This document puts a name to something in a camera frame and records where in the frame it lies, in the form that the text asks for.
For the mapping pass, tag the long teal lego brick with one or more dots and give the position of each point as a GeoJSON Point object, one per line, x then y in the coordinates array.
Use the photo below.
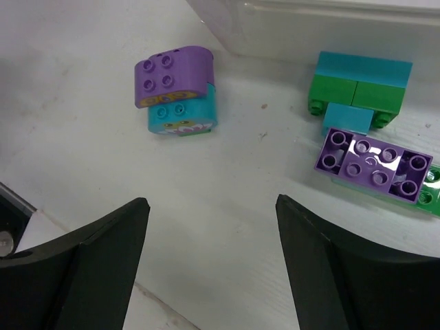
{"type": "Point", "coordinates": [394, 73]}

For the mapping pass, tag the green lego brick right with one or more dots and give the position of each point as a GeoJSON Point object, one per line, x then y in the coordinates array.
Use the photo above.
{"type": "Point", "coordinates": [385, 102]}

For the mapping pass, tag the small teal lego brick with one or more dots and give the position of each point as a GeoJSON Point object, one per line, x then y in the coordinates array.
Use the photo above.
{"type": "Point", "coordinates": [347, 118]}

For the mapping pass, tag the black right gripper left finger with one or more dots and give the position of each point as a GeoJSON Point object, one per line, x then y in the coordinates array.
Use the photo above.
{"type": "Point", "coordinates": [81, 280]}

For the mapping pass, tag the white divided plastic container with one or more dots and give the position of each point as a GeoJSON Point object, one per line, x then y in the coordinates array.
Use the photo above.
{"type": "Point", "coordinates": [299, 30]}

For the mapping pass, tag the purple curved lego brick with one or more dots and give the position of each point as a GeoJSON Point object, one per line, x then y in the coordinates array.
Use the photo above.
{"type": "Point", "coordinates": [177, 74]}

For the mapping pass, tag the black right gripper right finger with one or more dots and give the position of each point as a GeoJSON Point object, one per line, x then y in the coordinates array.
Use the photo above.
{"type": "Point", "coordinates": [340, 280]}

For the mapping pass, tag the green lego brick left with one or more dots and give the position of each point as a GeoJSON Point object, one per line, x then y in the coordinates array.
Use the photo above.
{"type": "Point", "coordinates": [327, 89]}

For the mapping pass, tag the small green lego brick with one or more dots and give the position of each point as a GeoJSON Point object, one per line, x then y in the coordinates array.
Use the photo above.
{"type": "Point", "coordinates": [194, 133]}

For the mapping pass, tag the teal curved lego brick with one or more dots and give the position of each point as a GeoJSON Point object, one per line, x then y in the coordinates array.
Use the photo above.
{"type": "Point", "coordinates": [184, 116]}

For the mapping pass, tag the purple lego plate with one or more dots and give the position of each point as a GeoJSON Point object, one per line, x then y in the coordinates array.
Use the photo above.
{"type": "Point", "coordinates": [373, 165]}

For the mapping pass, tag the green lego plate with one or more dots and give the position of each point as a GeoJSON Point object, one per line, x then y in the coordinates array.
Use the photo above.
{"type": "Point", "coordinates": [429, 196]}

